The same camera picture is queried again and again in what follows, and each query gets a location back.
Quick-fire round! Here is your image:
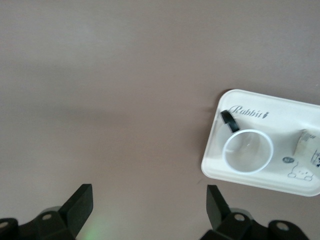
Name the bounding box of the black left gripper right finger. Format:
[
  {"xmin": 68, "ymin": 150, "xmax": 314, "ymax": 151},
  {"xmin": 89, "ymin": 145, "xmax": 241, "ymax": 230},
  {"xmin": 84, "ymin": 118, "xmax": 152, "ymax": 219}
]
[{"xmin": 199, "ymin": 184, "xmax": 310, "ymax": 240}]

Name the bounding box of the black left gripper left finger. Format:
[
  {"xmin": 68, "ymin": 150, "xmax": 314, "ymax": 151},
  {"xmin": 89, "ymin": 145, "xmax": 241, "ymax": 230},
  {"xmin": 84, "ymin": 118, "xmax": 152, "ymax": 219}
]
[{"xmin": 0, "ymin": 183, "xmax": 94, "ymax": 240}]

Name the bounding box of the white cup with black handle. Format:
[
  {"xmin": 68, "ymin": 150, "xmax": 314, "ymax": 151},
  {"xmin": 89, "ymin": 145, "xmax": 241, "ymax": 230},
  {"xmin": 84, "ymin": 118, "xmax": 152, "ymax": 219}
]
[{"xmin": 219, "ymin": 109, "xmax": 275, "ymax": 175}]

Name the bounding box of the blue and white milk carton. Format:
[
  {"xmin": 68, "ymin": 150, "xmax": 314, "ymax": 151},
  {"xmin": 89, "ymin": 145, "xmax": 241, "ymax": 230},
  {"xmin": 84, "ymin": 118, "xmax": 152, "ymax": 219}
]
[{"xmin": 292, "ymin": 128, "xmax": 320, "ymax": 173}]

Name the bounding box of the white rectangular Rabbit tray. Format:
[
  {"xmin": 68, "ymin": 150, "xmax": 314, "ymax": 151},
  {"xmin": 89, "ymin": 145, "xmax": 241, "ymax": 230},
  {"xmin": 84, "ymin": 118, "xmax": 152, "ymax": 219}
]
[{"xmin": 200, "ymin": 88, "xmax": 320, "ymax": 198}]

